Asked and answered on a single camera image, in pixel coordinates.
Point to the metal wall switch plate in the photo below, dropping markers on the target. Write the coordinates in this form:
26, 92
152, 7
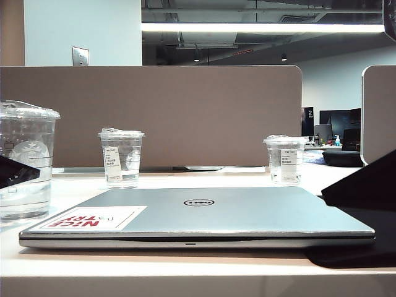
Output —
80, 56

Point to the long ceiling light strip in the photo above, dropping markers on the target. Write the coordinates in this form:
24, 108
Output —
263, 27

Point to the black office chair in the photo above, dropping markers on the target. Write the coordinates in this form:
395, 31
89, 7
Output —
352, 140

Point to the black ceiling spot lamp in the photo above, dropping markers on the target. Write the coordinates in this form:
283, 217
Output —
284, 57

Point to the small clear cup with label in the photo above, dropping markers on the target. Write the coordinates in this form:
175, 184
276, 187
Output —
284, 161

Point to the black computer monitor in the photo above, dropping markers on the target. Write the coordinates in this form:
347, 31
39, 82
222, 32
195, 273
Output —
338, 120

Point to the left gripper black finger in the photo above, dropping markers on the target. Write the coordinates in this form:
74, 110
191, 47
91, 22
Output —
15, 171

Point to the black round cushion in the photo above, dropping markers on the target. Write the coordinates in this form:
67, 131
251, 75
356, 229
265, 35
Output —
340, 157

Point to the clear cup with long label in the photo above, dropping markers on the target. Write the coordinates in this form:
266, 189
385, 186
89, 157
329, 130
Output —
122, 148

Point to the silver Dell laptop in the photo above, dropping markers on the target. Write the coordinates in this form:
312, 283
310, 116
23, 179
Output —
216, 216

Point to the black sign with numeral two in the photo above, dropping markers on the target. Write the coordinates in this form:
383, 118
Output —
307, 123

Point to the narrow brown desk divider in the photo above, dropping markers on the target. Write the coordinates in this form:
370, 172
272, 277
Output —
380, 117

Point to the white red Nice Try sticker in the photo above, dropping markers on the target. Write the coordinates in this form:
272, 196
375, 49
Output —
92, 218

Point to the blue spray bottle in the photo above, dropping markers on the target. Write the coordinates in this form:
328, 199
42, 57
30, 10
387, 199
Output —
337, 141

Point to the tall clear Starbucks cup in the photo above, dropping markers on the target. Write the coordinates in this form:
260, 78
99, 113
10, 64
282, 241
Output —
28, 130

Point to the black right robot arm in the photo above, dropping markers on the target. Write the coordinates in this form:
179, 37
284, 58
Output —
371, 185

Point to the black mouse pad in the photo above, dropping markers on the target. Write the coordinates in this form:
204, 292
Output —
371, 247

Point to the wide brown desk divider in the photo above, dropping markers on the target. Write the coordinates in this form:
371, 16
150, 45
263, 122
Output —
185, 108

